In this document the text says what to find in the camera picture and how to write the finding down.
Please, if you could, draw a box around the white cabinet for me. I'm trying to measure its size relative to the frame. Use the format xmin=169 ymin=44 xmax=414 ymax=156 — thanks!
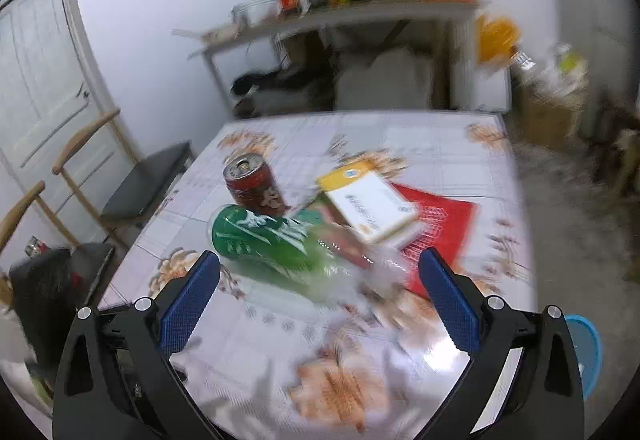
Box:
xmin=472 ymin=68 xmax=513 ymax=113

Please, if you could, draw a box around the red drink can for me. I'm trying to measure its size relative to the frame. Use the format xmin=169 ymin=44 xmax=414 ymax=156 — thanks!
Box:
xmin=223 ymin=153 xmax=291 ymax=216

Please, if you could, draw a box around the green white packet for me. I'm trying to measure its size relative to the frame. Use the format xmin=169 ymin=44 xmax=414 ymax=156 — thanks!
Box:
xmin=550 ymin=43 xmax=588 ymax=91

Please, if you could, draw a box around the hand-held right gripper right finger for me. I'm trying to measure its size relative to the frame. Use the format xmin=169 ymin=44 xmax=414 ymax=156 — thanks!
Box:
xmin=417 ymin=247 xmax=586 ymax=440

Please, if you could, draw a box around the brown flat packet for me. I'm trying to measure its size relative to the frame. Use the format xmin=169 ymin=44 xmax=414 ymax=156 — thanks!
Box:
xmin=304 ymin=197 xmax=377 ymax=271

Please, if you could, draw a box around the white panel door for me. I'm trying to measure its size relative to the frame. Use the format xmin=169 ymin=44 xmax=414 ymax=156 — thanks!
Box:
xmin=0 ymin=0 xmax=133 ymax=241

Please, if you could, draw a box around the grey shelf table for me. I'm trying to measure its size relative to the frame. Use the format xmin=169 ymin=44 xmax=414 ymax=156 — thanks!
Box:
xmin=190 ymin=0 xmax=493 ymax=121

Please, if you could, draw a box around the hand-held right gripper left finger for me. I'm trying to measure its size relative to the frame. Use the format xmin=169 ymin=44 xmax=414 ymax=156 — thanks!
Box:
xmin=52 ymin=250 xmax=222 ymax=440

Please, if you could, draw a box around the black cloth pile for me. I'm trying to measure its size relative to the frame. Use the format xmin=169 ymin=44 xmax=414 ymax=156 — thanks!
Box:
xmin=231 ymin=70 xmax=333 ymax=118

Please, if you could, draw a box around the red envelope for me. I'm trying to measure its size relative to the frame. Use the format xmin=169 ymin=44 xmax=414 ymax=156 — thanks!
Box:
xmin=387 ymin=183 xmax=478 ymax=296

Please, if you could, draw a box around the black bag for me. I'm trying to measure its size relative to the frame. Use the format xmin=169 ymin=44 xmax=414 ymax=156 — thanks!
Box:
xmin=10 ymin=247 xmax=98 ymax=371

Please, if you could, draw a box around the wooden chair dark seat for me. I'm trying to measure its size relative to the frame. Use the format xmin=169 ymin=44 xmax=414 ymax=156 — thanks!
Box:
xmin=52 ymin=108 xmax=196 ymax=251
xmin=0 ymin=180 xmax=117 ymax=311

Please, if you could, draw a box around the blue plastic trash bin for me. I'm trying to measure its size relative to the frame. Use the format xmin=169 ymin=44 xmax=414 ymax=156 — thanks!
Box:
xmin=562 ymin=314 xmax=603 ymax=401

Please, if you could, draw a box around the white yellow box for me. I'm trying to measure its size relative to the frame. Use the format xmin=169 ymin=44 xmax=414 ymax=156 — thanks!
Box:
xmin=315 ymin=157 xmax=423 ymax=243

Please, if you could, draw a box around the cardboard box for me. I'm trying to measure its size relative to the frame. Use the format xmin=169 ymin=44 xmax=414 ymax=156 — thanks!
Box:
xmin=517 ymin=85 xmax=586 ymax=151

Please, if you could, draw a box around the clear plastic bottle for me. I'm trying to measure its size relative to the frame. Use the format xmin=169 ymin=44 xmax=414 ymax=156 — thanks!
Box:
xmin=512 ymin=50 xmax=538 ymax=77

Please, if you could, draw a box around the green label plastic bottle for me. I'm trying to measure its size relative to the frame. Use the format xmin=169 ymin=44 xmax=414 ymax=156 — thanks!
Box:
xmin=207 ymin=204 xmax=362 ymax=306

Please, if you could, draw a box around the orange plastic bag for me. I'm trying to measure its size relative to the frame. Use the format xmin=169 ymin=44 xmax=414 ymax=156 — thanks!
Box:
xmin=475 ymin=15 xmax=521 ymax=68

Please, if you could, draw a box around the metal wire rack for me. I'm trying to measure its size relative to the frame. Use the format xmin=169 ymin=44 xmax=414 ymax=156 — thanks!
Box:
xmin=231 ymin=0 xmax=278 ymax=28

